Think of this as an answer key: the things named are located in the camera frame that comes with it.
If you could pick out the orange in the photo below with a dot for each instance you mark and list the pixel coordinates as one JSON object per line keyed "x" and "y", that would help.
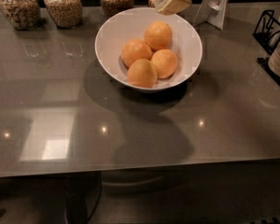
{"x": 142, "y": 73}
{"x": 133, "y": 50}
{"x": 165, "y": 62}
{"x": 158, "y": 35}

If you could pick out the white ceramic bowl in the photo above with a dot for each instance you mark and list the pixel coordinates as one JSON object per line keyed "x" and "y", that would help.
{"x": 132, "y": 23}

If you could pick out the white folded stand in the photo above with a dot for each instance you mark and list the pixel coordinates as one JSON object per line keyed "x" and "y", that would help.
{"x": 212, "y": 12}

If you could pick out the far left glass jar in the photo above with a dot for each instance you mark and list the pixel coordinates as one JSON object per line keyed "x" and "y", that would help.
{"x": 21, "y": 14}

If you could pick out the black wire rack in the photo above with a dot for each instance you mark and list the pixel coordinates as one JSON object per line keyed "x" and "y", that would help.
{"x": 267, "y": 34}

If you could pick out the dark table pedestal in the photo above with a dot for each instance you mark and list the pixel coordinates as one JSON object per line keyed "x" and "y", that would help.
{"x": 82, "y": 196}

